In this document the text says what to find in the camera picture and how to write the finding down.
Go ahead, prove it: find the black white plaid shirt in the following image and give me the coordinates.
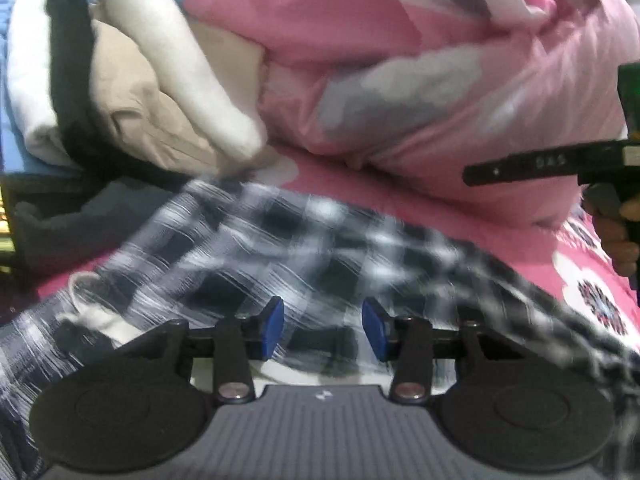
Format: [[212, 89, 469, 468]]
[[1, 180, 639, 479]]

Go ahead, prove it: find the person's right hand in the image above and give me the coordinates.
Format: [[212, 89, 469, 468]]
[[582, 197, 639, 278]]

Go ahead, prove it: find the pink floral bed sheet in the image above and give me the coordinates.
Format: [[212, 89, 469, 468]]
[[34, 144, 640, 346]]

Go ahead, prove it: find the dark grey garment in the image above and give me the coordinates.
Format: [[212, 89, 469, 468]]
[[6, 177, 186, 275]]

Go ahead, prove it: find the pink floral duvet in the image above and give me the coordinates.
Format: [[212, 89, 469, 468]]
[[183, 0, 639, 198]]

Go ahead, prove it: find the black folded garment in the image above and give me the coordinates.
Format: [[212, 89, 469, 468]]
[[46, 0, 190, 191]]

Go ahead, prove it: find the beige folded garment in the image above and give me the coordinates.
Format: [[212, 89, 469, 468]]
[[90, 20, 278, 177]]

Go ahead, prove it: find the white folded garment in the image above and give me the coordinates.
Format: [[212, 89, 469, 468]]
[[5, 0, 269, 166]]

